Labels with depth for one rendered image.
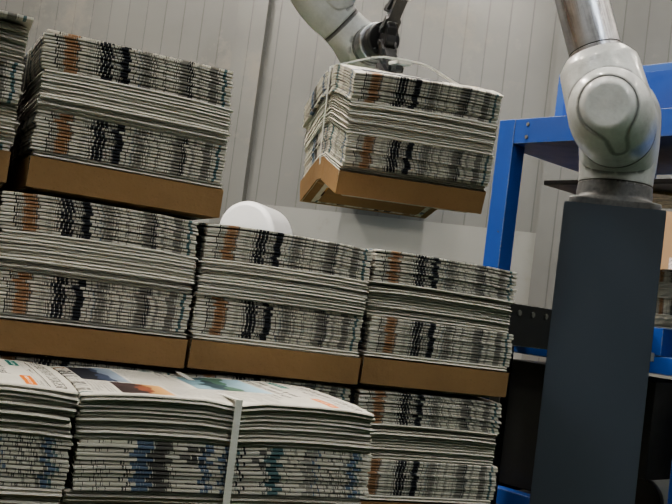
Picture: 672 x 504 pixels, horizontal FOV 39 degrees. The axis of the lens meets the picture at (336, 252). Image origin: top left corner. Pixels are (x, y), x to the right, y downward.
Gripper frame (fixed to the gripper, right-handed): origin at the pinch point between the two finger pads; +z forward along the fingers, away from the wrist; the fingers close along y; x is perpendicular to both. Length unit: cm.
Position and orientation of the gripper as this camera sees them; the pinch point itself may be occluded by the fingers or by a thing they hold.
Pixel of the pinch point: (408, 25)
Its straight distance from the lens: 194.0
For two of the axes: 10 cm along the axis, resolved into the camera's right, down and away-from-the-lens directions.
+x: -9.6, -1.2, -2.6
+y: -1.3, 9.9, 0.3
